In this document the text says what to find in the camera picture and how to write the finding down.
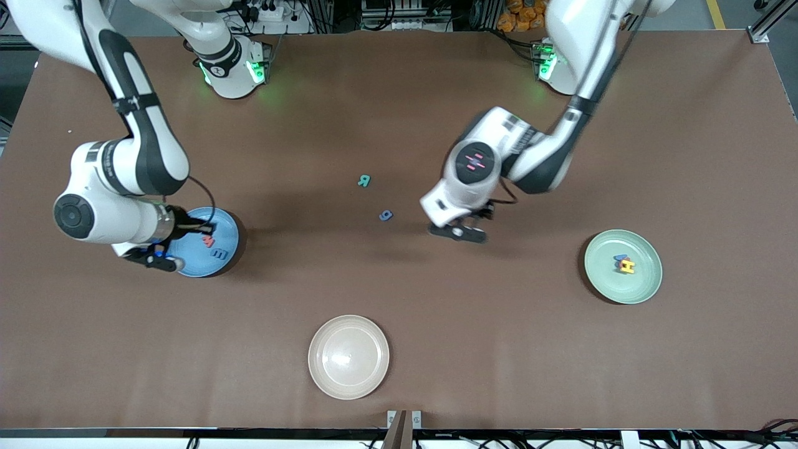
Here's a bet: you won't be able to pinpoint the brown table cover mat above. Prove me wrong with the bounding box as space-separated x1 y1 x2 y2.
0 30 798 431

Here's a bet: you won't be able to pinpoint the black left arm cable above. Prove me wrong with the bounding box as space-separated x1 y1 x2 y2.
489 0 654 206

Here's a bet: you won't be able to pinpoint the aluminium frame profile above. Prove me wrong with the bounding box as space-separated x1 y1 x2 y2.
751 0 798 37

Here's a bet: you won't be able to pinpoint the white equipment box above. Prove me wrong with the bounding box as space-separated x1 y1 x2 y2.
362 0 454 29

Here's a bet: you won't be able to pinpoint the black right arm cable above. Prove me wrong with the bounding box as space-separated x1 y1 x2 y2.
69 0 217 238

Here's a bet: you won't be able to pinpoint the black floor cable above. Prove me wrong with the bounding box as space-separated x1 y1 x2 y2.
676 419 798 449

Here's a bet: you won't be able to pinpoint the dark camera pole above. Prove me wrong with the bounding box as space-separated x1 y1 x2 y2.
382 410 415 449

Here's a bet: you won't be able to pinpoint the orange snack bags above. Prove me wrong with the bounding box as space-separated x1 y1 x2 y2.
498 0 550 33

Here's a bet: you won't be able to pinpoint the blue round plate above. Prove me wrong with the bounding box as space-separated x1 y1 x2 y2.
167 207 241 278

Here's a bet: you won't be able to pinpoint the pale green round plate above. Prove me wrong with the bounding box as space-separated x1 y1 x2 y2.
584 229 663 305

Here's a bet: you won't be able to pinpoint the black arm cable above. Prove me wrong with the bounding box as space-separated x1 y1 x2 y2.
489 0 654 206
69 0 217 238

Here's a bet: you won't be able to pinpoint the white power strip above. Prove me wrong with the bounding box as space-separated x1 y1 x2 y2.
240 0 289 21

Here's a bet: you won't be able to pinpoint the beige round plate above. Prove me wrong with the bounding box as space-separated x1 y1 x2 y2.
307 314 391 401

